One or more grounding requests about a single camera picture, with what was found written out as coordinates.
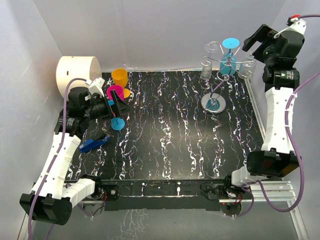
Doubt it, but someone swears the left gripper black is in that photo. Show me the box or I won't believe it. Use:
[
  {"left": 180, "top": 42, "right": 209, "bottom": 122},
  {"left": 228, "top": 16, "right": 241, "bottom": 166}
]
[{"left": 84, "top": 90, "right": 133, "bottom": 121}]

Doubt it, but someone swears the blue wine glass front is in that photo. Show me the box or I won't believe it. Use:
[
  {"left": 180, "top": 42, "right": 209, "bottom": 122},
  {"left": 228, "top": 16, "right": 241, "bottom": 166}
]
[{"left": 108, "top": 100, "right": 125, "bottom": 131}]

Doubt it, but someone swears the blue wine glass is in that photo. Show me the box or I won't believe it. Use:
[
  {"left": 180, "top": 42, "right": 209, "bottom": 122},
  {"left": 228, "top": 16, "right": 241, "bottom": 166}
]
[
  {"left": 108, "top": 100, "right": 125, "bottom": 131},
  {"left": 220, "top": 37, "right": 240, "bottom": 76}
]

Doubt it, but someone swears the pink plastic wine glass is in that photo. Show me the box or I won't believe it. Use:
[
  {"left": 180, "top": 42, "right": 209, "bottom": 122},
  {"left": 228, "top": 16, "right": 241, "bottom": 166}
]
[{"left": 106, "top": 84, "right": 125, "bottom": 100}]

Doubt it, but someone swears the yellow plastic wine glass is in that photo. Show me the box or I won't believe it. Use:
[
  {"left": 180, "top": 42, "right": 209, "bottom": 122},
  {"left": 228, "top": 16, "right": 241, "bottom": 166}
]
[{"left": 111, "top": 68, "right": 131, "bottom": 98}]

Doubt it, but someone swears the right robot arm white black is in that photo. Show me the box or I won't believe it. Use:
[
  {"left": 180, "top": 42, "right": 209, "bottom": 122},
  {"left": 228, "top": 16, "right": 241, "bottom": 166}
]
[{"left": 222, "top": 19, "right": 306, "bottom": 199}]

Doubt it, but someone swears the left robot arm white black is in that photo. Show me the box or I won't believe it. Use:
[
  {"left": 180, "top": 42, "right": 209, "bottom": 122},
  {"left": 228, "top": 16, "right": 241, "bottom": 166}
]
[{"left": 19, "top": 87, "right": 133, "bottom": 226}]

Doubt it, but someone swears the clear glass on rack right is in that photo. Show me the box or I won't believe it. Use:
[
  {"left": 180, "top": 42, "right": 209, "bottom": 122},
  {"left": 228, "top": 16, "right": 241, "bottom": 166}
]
[{"left": 238, "top": 53, "right": 257, "bottom": 80}]

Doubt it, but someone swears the clear glass on rack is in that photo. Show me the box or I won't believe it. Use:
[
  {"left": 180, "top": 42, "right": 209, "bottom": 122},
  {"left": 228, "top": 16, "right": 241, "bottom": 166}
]
[
  {"left": 200, "top": 60, "right": 212, "bottom": 81},
  {"left": 238, "top": 53, "right": 257, "bottom": 80}
]

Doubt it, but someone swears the blue wine glass rear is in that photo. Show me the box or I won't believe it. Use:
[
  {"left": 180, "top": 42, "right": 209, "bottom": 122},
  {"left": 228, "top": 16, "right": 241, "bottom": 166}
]
[{"left": 220, "top": 37, "right": 240, "bottom": 76}]

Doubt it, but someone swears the clear glass on rack left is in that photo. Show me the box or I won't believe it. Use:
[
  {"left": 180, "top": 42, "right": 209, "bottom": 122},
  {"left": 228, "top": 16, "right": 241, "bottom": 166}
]
[{"left": 200, "top": 60, "right": 212, "bottom": 81}]

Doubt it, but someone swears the blue black clip tool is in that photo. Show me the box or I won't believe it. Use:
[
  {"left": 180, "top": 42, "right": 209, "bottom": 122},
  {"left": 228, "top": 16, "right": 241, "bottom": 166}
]
[{"left": 79, "top": 133, "right": 109, "bottom": 153}]

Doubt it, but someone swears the white cylindrical container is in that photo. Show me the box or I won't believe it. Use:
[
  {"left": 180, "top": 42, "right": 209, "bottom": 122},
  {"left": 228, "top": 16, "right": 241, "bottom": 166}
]
[{"left": 55, "top": 56, "right": 102, "bottom": 97}]

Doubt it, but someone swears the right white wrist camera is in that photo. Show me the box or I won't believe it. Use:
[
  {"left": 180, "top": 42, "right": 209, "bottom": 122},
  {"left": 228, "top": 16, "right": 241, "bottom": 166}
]
[{"left": 273, "top": 14, "right": 306, "bottom": 39}]

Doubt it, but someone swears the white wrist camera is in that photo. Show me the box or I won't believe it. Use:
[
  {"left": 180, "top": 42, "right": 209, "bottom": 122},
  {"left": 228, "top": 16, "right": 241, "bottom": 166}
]
[
  {"left": 273, "top": 14, "right": 306, "bottom": 39},
  {"left": 85, "top": 77, "right": 105, "bottom": 97}
]

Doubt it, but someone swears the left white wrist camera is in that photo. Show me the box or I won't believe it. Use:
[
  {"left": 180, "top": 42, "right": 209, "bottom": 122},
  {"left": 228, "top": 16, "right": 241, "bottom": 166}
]
[{"left": 85, "top": 77, "right": 105, "bottom": 97}]

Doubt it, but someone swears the silver wire glass rack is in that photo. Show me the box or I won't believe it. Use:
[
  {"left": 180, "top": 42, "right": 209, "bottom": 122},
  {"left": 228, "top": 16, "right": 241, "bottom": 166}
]
[{"left": 200, "top": 41, "right": 241, "bottom": 114}]

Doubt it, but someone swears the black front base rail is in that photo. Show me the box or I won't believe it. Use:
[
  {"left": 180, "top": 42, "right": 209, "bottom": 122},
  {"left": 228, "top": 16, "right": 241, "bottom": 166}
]
[{"left": 100, "top": 179, "right": 236, "bottom": 211}]

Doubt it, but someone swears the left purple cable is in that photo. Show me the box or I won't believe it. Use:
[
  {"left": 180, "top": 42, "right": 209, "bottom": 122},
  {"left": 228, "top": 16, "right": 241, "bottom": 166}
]
[{"left": 26, "top": 78, "right": 91, "bottom": 240}]

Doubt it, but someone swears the purple cable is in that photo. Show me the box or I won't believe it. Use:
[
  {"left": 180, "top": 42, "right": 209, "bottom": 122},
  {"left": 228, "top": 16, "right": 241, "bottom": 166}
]
[
  {"left": 26, "top": 78, "right": 91, "bottom": 240},
  {"left": 239, "top": 14, "right": 320, "bottom": 218}
]

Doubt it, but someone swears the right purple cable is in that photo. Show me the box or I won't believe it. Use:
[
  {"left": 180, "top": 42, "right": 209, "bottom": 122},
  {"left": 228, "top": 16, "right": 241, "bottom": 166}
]
[{"left": 239, "top": 14, "right": 320, "bottom": 218}]

